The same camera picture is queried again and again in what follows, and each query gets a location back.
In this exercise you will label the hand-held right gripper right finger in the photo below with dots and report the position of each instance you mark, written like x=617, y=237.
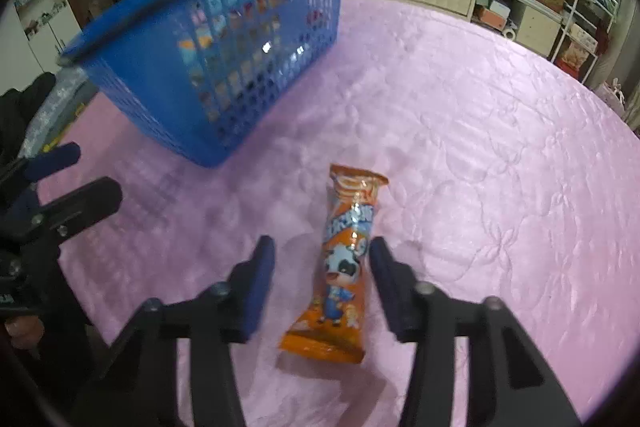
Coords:
x=387, y=277

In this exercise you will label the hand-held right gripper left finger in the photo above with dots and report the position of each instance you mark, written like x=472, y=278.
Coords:
x=257, y=277

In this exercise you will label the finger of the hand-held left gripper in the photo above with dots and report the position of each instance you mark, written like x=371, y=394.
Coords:
x=55, y=159
x=87, y=202

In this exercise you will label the orange cartoon cow snack packet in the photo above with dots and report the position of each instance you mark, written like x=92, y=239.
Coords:
x=345, y=257

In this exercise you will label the blue plastic mesh basket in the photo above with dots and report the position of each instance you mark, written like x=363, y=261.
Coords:
x=130, y=72

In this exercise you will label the person's left hand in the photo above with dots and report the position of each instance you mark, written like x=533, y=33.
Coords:
x=25, y=331

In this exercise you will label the black cloth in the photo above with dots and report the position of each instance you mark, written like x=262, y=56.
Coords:
x=20, y=117

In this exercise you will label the white cabinet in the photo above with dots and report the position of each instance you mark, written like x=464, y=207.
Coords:
x=42, y=17

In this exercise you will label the white tape roll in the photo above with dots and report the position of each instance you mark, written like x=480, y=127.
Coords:
x=510, y=33

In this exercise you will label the red box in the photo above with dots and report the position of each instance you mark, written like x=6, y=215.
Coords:
x=567, y=68

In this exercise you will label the orange box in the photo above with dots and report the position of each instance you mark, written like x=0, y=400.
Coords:
x=492, y=17

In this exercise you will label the pink bag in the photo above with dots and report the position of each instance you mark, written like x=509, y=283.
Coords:
x=611, y=97

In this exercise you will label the yellow snack bag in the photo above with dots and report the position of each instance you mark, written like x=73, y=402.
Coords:
x=577, y=53

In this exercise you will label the white metal rack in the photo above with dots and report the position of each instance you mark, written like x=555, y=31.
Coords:
x=575, y=22

